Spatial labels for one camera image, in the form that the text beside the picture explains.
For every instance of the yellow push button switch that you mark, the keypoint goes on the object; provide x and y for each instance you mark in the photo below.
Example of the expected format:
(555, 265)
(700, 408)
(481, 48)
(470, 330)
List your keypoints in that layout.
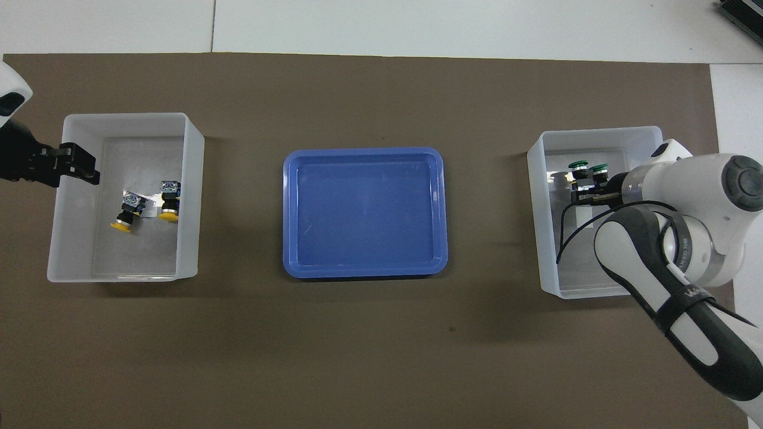
(170, 202)
(128, 211)

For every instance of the white label sticker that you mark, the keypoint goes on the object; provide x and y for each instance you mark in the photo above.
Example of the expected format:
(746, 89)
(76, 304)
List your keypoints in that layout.
(587, 213)

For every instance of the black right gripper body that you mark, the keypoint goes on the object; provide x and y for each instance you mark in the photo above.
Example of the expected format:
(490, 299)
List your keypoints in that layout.
(611, 190)

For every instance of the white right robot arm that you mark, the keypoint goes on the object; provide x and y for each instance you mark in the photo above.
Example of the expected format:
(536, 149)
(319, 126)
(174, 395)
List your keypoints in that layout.
(703, 250)

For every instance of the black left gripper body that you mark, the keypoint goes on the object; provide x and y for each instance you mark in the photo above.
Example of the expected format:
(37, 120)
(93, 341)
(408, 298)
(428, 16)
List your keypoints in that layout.
(21, 158)

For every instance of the black ribbed device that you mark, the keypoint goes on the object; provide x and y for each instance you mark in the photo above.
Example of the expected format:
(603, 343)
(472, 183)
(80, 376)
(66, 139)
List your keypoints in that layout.
(745, 9)

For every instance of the green push button switch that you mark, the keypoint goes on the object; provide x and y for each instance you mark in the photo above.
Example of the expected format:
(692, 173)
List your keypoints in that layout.
(578, 171)
(599, 173)

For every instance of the brown paper table mat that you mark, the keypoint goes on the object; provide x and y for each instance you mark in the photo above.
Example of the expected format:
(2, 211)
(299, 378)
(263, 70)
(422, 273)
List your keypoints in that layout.
(381, 89)

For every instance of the blue plastic tray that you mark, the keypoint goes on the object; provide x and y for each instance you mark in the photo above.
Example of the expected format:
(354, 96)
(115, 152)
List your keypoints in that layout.
(363, 214)

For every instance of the translucent white plastic box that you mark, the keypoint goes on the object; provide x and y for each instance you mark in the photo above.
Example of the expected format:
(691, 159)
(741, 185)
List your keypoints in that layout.
(77, 238)
(632, 143)

